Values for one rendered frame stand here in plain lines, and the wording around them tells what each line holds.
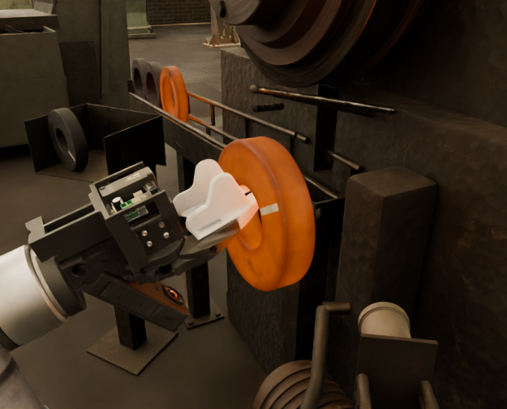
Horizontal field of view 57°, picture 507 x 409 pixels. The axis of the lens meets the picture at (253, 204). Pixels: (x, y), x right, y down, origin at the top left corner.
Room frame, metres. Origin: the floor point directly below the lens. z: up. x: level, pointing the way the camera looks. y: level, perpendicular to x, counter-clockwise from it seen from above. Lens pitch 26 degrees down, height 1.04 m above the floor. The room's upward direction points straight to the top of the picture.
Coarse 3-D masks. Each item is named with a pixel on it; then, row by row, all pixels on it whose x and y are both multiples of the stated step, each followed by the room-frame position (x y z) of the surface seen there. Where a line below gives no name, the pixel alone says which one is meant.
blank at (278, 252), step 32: (224, 160) 0.46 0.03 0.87; (256, 160) 0.40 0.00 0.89; (288, 160) 0.39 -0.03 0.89; (256, 192) 0.39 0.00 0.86; (288, 192) 0.37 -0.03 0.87; (256, 224) 0.44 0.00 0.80; (288, 224) 0.35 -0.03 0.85; (256, 256) 0.39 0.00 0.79; (288, 256) 0.35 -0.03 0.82; (256, 288) 0.39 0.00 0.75
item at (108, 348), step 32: (32, 128) 1.12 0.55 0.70; (96, 128) 1.27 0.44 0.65; (128, 128) 1.05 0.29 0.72; (160, 128) 1.15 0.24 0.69; (32, 160) 1.10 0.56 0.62; (96, 160) 1.17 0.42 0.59; (128, 160) 1.04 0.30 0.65; (160, 160) 1.14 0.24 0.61; (128, 320) 1.08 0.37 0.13; (96, 352) 1.07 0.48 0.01; (128, 352) 1.07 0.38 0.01; (160, 352) 1.08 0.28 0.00
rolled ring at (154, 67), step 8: (152, 64) 1.56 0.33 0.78; (160, 64) 1.57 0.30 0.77; (144, 72) 1.64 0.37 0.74; (152, 72) 1.55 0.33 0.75; (160, 72) 1.53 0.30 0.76; (144, 80) 1.65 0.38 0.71; (152, 80) 1.64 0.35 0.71; (144, 88) 1.66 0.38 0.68; (152, 88) 1.64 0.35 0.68; (152, 96) 1.63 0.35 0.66; (160, 96) 1.50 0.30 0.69; (160, 104) 1.50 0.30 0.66
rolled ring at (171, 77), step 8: (168, 72) 1.40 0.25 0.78; (176, 72) 1.39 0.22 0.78; (160, 80) 1.49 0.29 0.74; (168, 80) 1.46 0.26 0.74; (176, 80) 1.36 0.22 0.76; (160, 88) 1.49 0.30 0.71; (168, 88) 1.48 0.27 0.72; (176, 88) 1.35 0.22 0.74; (184, 88) 1.36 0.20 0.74; (168, 96) 1.48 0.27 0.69; (176, 96) 1.34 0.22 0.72; (184, 96) 1.35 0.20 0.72; (168, 104) 1.47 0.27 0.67; (176, 104) 1.35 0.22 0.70; (184, 104) 1.34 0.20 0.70; (168, 112) 1.44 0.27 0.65; (176, 112) 1.35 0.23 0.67; (184, 112) 1.35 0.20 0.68; (184, 120) 1.36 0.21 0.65
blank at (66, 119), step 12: (48, 120) 1.14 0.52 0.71; (60, 120) 1.08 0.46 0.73; (72, 120) 1.07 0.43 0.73; (60, 132) 1.13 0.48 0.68; (72, 132) 1.05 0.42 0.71; (60, 144) 1.12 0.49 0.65; (72, 144) 1.05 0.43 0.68; (84, 144) 1.06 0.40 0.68; (60, 156) 1.12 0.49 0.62; (72, 156) 1.06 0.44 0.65; (84, 156) 1.06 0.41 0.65; (72, 168) 1.07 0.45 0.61
